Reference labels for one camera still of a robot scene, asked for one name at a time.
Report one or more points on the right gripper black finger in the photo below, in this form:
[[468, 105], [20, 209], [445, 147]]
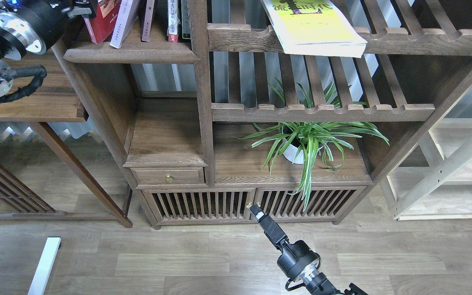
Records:
[[271, 229]]

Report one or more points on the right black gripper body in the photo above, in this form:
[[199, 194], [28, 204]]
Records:
[[299, 262]]

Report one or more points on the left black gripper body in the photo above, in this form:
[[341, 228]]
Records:
[[38, 24]]

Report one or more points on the white and purple book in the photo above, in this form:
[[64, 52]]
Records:
[[127, 15]]

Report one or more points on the yellow green book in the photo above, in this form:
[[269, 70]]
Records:
[[313, 27]]

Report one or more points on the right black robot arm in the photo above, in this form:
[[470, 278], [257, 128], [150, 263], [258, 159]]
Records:
[[326, 288]]

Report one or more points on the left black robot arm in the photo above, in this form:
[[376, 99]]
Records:
[[21, 82]]

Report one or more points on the light wooden shelf unit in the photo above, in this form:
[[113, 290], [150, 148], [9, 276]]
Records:
[[435, 181]]

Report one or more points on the white plant pot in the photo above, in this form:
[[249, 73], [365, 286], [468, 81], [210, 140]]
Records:
[[292, 155]]

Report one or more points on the dark wooden side table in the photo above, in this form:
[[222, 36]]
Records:
[[55, 102]]

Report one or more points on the brass drawer knob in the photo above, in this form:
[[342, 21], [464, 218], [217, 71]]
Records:
[[169, 178]]

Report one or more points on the dark wooden bookshelf cabinet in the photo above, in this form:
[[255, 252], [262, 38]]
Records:
[[179, 108]]

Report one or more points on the red white upright book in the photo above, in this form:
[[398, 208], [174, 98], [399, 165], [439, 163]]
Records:
[[173, 21]]

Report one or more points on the dark upright book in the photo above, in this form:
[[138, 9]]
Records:
[[185, 22]]

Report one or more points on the white bar on floor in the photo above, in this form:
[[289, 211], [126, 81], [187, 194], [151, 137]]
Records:
[[45, 265]]

